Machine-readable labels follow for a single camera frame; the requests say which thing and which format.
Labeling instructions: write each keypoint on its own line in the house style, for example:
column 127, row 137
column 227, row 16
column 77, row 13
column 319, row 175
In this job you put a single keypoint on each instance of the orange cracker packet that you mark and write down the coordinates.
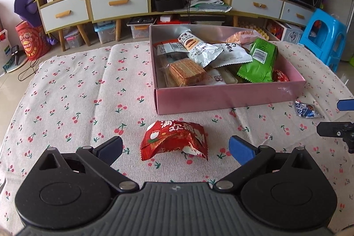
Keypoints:
column 170, row 47

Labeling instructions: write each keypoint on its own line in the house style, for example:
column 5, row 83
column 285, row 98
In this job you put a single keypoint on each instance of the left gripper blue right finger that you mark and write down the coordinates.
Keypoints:
column 252, row 160

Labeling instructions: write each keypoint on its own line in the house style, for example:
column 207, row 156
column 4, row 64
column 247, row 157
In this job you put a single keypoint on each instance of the clear white wafer packet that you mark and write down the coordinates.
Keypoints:
column 220, row 76

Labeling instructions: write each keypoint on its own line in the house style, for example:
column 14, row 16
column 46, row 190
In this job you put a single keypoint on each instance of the white printed carton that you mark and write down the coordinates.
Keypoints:
column 284, row 31

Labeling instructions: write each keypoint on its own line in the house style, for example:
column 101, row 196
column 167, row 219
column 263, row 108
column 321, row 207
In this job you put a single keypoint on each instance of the blue white snack packet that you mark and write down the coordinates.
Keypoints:
column 306, row 111

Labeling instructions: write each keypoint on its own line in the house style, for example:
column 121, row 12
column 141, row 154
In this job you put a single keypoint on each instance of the red snack packet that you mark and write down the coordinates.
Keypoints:
column 279, row 76
column 171, row 135

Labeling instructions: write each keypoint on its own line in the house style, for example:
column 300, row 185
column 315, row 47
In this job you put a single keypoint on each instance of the wafer biscuit packet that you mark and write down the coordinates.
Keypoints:
column 186, row 72

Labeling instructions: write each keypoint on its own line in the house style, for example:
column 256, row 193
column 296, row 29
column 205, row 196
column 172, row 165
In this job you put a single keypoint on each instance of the grey white cake packet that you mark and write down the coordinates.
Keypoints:
column 199, row 51

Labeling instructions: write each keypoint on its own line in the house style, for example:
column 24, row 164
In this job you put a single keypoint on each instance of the pink snack packet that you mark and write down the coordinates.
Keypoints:
column 243, row 37

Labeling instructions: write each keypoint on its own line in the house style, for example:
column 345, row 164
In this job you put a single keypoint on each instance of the clear plastic storage bin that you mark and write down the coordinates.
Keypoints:
column 209, row 22

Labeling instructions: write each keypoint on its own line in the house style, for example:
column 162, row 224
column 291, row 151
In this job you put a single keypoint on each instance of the red cardboard box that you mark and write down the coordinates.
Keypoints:
column 172, row 22

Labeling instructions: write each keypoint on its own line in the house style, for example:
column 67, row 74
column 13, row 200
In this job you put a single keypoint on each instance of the yellow egg tray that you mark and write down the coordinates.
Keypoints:
column 247, row 25

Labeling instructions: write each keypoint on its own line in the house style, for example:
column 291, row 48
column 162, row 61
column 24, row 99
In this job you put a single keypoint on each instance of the pink cardboard box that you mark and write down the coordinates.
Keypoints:
column 219, row 89

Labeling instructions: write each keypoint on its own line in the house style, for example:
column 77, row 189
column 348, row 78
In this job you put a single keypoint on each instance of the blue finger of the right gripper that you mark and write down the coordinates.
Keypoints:
column 333, row 129
column 345, row 105

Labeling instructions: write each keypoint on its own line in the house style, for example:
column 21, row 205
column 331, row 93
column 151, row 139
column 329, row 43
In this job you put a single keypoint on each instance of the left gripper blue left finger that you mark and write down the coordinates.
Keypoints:
column 99, row 161

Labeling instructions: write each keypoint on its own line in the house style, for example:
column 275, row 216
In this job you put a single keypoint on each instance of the green snack packet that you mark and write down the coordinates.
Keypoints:
column 260, row 70

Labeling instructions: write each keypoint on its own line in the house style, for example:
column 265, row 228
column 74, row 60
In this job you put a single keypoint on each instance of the red lantern gift bag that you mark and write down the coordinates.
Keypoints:
column 33, row 40

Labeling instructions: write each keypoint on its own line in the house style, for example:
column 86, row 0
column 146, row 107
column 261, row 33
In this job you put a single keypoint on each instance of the purple hat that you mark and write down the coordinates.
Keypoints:
column 28, row 11

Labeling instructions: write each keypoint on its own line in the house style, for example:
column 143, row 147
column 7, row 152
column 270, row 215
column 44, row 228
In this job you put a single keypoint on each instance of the long wooden tv cabinet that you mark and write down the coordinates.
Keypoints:
column 155, row 1

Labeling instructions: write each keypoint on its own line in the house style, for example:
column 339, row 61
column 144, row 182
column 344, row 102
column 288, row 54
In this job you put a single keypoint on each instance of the cherry print floor cloth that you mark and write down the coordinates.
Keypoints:
column 86, row 98

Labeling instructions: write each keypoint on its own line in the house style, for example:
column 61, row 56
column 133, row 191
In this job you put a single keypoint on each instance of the blue plastic stool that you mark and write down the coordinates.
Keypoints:
column 325, row 37

